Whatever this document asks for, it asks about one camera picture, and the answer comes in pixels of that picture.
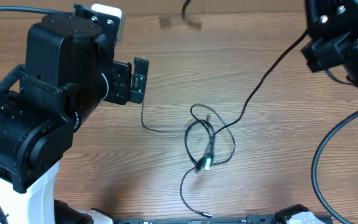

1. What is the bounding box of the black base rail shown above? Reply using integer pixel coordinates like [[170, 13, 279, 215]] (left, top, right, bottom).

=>
[[114, 215, 275, 224]]

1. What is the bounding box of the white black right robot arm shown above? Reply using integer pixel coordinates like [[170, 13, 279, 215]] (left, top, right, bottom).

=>
[[301, 0, 358, 89]]

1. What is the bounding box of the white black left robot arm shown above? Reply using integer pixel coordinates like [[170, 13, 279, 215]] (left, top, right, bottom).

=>
[[0, 4, 149, 223]]

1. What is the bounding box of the thick black cable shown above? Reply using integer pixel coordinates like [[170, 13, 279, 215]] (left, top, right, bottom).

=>
[[194, 29, 310, 172]]

